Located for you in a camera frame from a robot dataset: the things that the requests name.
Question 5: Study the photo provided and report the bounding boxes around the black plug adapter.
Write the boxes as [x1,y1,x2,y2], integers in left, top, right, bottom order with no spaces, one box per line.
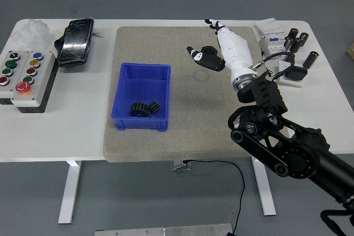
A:
[284,65,308,82]

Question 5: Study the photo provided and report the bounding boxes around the grey-brown felt mat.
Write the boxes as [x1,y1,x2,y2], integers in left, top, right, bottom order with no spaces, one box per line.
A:
[103,26,283,164]

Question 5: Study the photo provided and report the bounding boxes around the grey emergency-stop button box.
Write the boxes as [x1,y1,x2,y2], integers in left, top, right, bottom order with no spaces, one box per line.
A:
[11,50,58,114]

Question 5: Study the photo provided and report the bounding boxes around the black adapter cord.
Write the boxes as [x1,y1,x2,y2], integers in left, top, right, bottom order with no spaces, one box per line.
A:
[265,67,285,78]

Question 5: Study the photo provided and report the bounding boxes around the large black gear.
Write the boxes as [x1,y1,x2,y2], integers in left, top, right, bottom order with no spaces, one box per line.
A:
[129,101,150,117]

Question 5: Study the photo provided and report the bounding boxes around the blue plastic bin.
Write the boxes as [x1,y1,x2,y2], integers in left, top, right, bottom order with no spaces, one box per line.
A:
[110,62,171,132]

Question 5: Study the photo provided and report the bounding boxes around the grey selector-switch button box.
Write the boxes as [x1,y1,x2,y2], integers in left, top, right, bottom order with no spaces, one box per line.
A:
[0,50,30,106]

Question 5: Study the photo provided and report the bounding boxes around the small black gear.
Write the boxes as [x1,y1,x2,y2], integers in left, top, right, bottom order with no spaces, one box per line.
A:
[148,101,161,114]

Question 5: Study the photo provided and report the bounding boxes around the crumpled white plastic bag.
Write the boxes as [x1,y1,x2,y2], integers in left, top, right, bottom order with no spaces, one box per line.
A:
[12,19,56,50]

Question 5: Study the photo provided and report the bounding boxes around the black webbing strap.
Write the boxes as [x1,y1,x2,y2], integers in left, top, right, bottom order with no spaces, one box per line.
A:
[320,209,354,236]

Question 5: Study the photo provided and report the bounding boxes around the white circuit breaker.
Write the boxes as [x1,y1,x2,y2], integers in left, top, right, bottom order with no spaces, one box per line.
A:
[254,18,287,60]

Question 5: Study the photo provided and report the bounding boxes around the silver metal plate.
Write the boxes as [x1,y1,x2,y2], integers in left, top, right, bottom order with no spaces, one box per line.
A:
[94,223,235,236]

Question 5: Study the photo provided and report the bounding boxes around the large black hex nut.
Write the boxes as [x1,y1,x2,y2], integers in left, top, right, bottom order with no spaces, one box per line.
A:
[201,45,220,56]

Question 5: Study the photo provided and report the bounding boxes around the silver table frame bracket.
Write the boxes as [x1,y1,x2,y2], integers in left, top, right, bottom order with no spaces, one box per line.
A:
[169,160,192,171]

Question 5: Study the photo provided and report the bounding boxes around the white table leg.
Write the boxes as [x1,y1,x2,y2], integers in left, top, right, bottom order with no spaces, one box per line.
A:
[251,156,277,217]
[57,160,82,224]

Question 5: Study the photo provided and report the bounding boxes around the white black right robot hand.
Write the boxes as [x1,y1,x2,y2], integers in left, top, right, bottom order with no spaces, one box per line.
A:
[186,18,260,82]

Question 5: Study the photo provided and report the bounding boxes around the black floor cable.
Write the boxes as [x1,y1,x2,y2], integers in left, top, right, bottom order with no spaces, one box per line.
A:
[184,159,246,236]

